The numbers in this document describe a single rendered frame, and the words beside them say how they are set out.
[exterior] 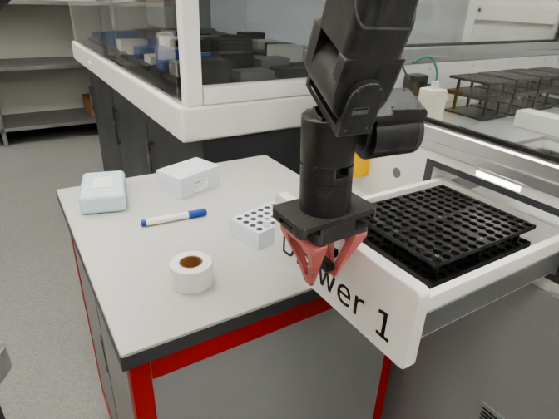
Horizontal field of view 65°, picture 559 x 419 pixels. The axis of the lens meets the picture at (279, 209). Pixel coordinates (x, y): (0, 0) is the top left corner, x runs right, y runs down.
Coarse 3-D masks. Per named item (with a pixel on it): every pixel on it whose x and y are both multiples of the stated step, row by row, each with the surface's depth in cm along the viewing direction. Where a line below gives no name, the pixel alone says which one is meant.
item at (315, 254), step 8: (280, 224) 51; (288, 224) 50; (288, 232) 50; (288, 240) 51; (296, 240) 48; (304, 240) 48; (296, 248) 51; (304, 248) 47; (312, 248) 46; (320, 248) 47; (296, 256) 52; (304, 256) 52; (312, 256) 47; (320, 256) 48; (304, 264) 52; (312, 264) 48; (320, 264) 49; (304, 272) 52; (312, 272) 50; (304, 280) 53; (312, 280) 51
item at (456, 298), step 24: (384, 192) 77; (408, 192) 79; (528, 216) 70; (528, 240) 71; (552, 240) 63; (504, 264) 57; (528, 264) 61; (552, 264) 65; (432, 288) 52; (456, 288) 53; (480, 288) 56; (504, 288) 59; (432, 312) 51; (456, 312) 55
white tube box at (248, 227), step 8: (256, 208) 91; (264, 208) 91; (240, 216) 88; (248, 216) 89; (256, 216) 88; (264, 216) 88; (272, 216) 89; (232, 224) 87; (240, 224) 85; (248, 224) 85; (256, 224) 85; (272, 224) 85; (232, 232) 87; (240, 232) 85; (248, 232) 84; (256, 232) 82; (264, 232) 83; (272, 232) 84; (240, 240) 86; (248, 240) 85; (256, 240) 83; (264, 240) 83; (272, 240) 85; (256, 248) 83; (264, 248) 84
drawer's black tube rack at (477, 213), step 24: (432, 192) 76; (456, 192) 77; (384, 216) 67; (408, 216) 67; (432, 216) 68; (456, 216) 69; (480, 216) 68; (504, 216) 68; (384, 240) 67; (432, 240) 62; (456, 240) 61; (480, 240) 61; (504, 240) 63; (408, 264) 61; (456, 264) 61; (480, 264) 62
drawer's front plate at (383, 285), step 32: (288, 256) 68; (352, 256) 54; (320, 288) 62; (352, 288) 55; (384, 288) 50; (416, 288) 46; (352, 320) 57; (416, 320) 47; (384, 352) 52; (416, 352) 50
